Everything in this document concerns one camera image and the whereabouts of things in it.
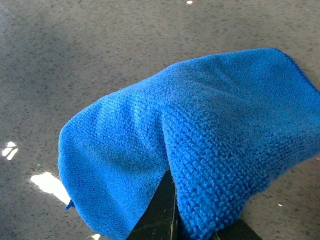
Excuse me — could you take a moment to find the blue microfiber cloth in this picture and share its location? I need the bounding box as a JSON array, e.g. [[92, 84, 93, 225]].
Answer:
[[57, 48, 320, 240]]

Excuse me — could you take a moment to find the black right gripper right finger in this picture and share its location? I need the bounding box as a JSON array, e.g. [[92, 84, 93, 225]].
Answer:
[[212, 219, 262, 240]]

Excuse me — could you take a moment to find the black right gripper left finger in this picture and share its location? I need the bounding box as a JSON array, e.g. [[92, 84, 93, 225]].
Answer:
[[127, 167, 179, 240]]

